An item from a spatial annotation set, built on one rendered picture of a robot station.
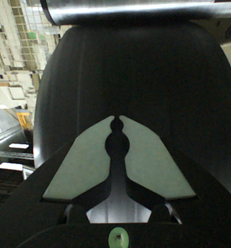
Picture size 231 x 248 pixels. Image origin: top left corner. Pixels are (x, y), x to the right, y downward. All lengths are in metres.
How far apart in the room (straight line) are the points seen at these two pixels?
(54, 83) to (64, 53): 0.05
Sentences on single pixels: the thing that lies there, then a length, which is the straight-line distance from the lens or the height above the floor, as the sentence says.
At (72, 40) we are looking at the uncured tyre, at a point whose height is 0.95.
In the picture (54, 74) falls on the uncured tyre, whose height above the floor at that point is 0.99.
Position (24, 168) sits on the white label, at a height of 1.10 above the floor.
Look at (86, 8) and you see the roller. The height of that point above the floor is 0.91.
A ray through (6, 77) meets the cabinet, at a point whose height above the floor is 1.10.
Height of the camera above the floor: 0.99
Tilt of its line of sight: 24 degrees up
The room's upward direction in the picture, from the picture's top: 178 degrees clockwise
